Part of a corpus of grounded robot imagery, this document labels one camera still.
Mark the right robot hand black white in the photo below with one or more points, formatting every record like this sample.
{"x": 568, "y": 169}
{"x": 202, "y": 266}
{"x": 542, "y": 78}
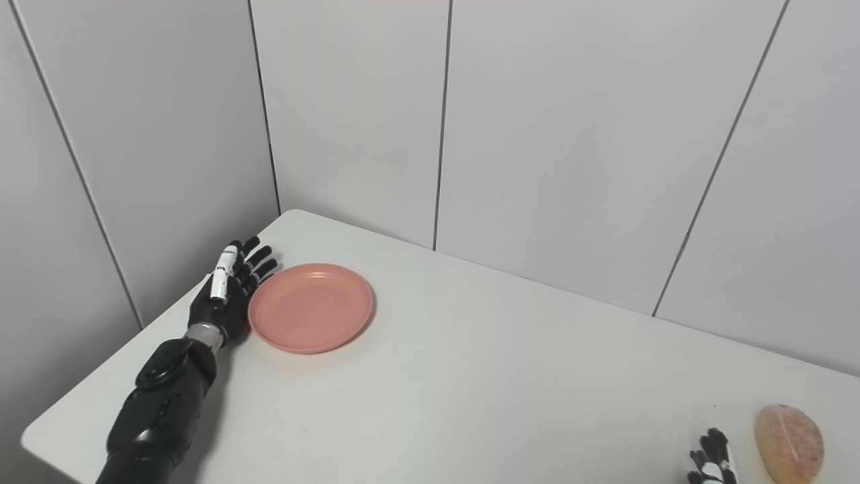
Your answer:
{"x": 712, "y": 460}

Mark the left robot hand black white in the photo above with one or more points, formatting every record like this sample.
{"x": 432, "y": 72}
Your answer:
{"x": 225, "y": 296}

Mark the oval bread loaf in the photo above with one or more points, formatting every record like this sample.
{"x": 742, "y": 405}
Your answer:
{"x": 788, "y": 444}

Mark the pink round plate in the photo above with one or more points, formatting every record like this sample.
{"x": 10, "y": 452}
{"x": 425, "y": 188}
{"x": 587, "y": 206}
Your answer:
{"x": 310, "y": 307}

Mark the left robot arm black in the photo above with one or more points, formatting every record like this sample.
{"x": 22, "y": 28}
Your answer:
{"x": 158, "y": 410}

